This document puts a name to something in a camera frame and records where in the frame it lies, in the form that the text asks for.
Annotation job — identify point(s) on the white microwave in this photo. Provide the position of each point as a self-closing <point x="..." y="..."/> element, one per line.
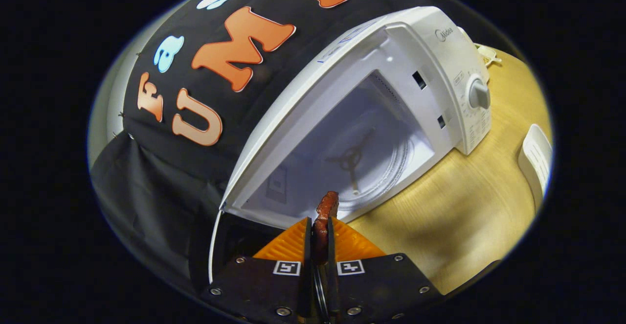
<point x="430" y="59"/>

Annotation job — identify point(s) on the glass turntable plate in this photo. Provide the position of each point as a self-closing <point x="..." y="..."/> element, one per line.
<point x="386" y="177"/>

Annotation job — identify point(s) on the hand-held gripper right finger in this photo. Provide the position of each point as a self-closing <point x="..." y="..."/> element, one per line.
<point x="331" y="250"/>

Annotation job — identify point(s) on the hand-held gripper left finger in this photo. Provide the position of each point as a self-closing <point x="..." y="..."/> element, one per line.
<point x="307" y="250"/>

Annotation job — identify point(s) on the white rectangular dish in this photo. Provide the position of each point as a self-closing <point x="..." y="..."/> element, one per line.
<point x="535" y="162"/>

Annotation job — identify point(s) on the black backdrop cloth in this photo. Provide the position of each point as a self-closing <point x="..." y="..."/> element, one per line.
<point x="161" y="192"/>

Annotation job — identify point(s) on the red meat piece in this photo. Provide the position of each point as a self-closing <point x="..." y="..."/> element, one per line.
<point x="325" y="216"/>

